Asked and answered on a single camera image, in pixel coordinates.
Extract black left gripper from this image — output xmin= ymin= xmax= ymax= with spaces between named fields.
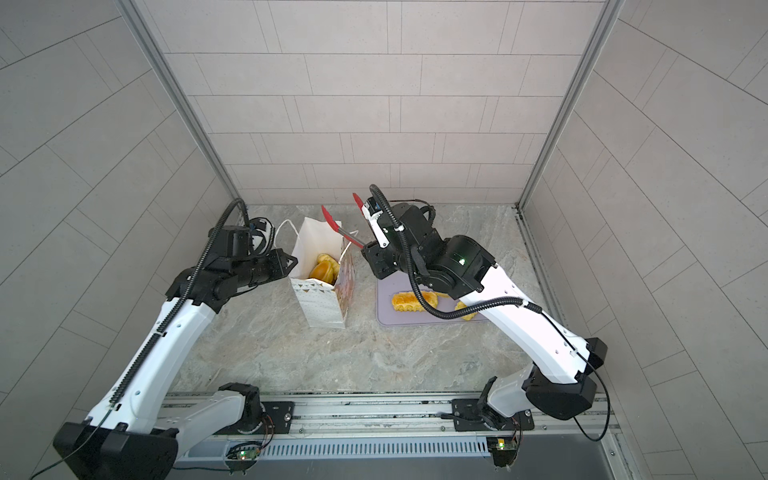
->
xmin=230 ymin=248 xmax=302 ymax=290

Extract small round striped bun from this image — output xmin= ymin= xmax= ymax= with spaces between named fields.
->
xmin=309 ymin=262 xmax=335 ymax=285

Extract right circuit board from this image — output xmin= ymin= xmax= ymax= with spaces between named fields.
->
xmin=486 ymin=437 xmax=520 ymax=468

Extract long ridged spiral bread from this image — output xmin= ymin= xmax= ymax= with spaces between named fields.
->
xmin=317 ymin=254 xmax=340 ymax=283

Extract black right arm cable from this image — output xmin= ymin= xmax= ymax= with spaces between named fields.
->
xmin=368 ymin=183 xmax=612 ymax=443

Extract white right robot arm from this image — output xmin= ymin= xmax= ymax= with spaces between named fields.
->
xmin=357 ymin=196 xmax=607 ymax=430

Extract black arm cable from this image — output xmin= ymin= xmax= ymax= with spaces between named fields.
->
xmin=368 ymin=183 xmax=612 ymax=443
xmin=26 ymin=197 xmax=252 ymax=480

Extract aluminium corner post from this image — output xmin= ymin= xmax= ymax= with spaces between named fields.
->
xmin=517 ymin=0 xmax=626 ymax=211
xmin=115 ymin=0 xmax=239 ymax=199

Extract circuit board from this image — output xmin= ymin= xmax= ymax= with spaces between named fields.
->
xmin=486 ymin=437 xmax=520 ymax=468
xmin=226 ymin=441 xmax=262 ymax=462

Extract aluminium corner post right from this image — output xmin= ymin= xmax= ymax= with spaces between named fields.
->
xmin=517 ymin=0 xmax=626 ymax=211

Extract long cream-filled bread loaf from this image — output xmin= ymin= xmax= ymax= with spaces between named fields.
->
xmin=391 ymin=291 xmax=439 ymax=312

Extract left circuit board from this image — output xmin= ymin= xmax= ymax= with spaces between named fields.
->
xmin=226 ymin=441 xmax=262 ymax=462

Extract white cartoon paper bag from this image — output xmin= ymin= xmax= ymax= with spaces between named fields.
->
xmin=275 ymin=217 xmax=355 ymax=329

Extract red kitchen tongs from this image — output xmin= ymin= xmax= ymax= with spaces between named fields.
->
xmin=321 ymin=194 xmax=370 ymax=249

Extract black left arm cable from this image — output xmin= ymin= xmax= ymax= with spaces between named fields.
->
xmin=26 ymin=197 xmax=252 ymax=480

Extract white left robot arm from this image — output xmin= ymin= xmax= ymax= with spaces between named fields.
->
xmin=53 ymin=217 xmax=298 ymax=479

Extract aluminium corner post left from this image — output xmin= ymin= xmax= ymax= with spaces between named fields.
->
xmin=115 ymin=0 xmax=239 ymax=199

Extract lilac plastic tray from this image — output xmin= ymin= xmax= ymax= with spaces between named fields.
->
xmin=376 ymin=272 xmax=466 ymax=327

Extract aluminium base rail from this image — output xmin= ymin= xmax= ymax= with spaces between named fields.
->
xmin=176 ymin=392 xmax=618 ymax=471

